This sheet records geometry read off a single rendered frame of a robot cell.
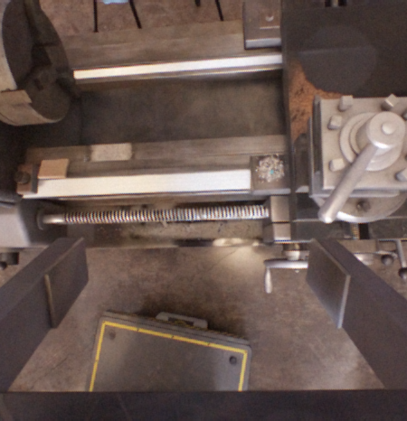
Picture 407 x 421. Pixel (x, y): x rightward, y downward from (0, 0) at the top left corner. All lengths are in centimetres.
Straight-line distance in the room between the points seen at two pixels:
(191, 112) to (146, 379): 113
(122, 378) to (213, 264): 69
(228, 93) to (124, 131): 37
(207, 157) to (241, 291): 98
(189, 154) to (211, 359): 91
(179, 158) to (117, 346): 94
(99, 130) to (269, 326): 127
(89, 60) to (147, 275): 111
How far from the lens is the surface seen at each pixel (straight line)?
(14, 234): 109
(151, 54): 104
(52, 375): 206
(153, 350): 145
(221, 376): 145
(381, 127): 55
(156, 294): 173
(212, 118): 103
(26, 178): 97
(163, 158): 89
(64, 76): 81
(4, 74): 70
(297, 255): 95
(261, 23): 100
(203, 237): 126
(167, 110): 106
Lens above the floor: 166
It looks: 81 degrees down
